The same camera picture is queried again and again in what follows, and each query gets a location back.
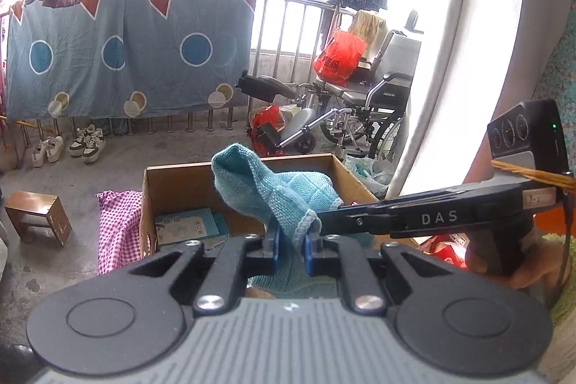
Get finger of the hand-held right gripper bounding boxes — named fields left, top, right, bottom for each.
left=315, top=197, right=480, bottom=240
left=335, top=182, right=496, bottom=209

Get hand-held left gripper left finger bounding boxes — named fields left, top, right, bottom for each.
left=128, top=226, right=282, bottom=317

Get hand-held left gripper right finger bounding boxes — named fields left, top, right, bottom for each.
left=303, top=229, right=451, bottom=316

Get blue knitted cloth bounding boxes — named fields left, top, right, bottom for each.
left=211, top=143, right=343, bottom=300

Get large cardboard box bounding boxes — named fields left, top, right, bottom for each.
left=139, top=153, right=393, bottom=264

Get person's right hand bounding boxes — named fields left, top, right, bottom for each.
left=465, top=231, right=564, bottom=291

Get white and green plastic bag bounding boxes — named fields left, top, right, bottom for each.
left=344, top=154, right=397, bottom=196

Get red gift bag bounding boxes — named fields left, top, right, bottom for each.
left=422, top=233, right=474, bottom=273

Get pale blue product box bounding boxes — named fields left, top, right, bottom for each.
left=154, top=207, right=231, bottom=250

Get folding wheelchair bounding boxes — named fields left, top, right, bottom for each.
left=235, top=10, right=424, bottom=162

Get small red plastic bag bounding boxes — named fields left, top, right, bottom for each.
left=248, top=105, right=287, bottom=142

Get pink checked cloth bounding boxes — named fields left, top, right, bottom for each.
left=96, top=189, right=145, bottom=277

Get yellow towel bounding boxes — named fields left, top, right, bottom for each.
left=348, top=9, right=388, bottom=48

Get metal window railing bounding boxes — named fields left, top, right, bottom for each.
left=247, top=0, right=349, bottom=134

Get olive and white sneaker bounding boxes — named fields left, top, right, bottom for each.
left=82, top=129, right=107, bottom=164
left=69, top=125, right=93, bottom=158

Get blue printed bed sheet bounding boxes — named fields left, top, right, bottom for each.
left=6, top=0, right=260, bottom=122

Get small wooden stool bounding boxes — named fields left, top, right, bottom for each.
left=4, top=190, right=73, bottom=248

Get yellow cord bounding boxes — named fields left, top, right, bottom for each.
left=490, top=159, right=576, bottom=188

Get floral teal wall cloth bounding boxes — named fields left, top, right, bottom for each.
left=535, top=19, right=576, bottom=125

